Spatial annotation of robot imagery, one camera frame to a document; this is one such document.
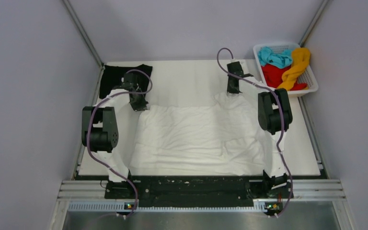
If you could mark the cyan t shirt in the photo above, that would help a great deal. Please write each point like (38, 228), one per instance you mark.
(267, 56)

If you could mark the white t shirt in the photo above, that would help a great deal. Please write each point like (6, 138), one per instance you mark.
(222, 139)

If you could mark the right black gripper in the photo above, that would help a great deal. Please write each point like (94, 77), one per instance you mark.
(230, 90)

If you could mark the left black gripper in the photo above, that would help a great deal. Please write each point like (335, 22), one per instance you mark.
(142, 106)

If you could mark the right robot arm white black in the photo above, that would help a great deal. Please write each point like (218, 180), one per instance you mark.
(274, 118)

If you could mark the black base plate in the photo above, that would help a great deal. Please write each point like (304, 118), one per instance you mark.
(198, 191)

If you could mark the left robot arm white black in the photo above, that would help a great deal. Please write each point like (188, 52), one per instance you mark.
(99, 127)

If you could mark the aluminium front rail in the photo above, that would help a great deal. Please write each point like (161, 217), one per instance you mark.
(318, 205)

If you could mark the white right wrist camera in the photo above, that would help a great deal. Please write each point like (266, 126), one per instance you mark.
(242, 64)

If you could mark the yellow t shirt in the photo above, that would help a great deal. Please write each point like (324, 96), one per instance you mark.
(301, 59)

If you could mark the left aluminium corner post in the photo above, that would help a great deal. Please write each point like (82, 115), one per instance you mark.
(82, 32)

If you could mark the red t shirt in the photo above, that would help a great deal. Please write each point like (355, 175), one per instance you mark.
(273, 77)

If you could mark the right aluminium corner post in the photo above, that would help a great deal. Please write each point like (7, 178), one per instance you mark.
(316, 17)

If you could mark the folded black t shirt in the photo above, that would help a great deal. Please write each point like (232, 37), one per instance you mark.
(112, 77)

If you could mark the aluminium corner post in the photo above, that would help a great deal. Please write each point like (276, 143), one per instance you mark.
(82, 32)
(316, 17)

